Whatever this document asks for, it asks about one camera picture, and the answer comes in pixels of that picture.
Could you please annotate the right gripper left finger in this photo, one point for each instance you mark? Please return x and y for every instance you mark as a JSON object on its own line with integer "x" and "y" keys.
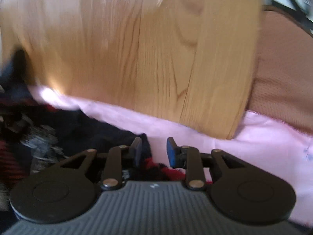
{"x": 69, "y": 188}

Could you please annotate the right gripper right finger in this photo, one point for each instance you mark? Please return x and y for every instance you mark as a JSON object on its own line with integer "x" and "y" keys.
{"x": 237, "y": 189}

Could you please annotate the navy reindeer knit sweater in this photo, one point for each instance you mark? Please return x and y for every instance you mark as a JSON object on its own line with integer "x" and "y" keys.
{"x": 35, "y": 137}

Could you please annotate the brown padded chair back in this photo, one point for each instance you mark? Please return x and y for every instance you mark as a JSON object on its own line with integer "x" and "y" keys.
{"x": 282, "y": 85}

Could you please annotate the wooden headboard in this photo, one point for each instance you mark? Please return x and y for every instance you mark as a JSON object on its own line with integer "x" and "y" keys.
{"x": 187, "y": 61}

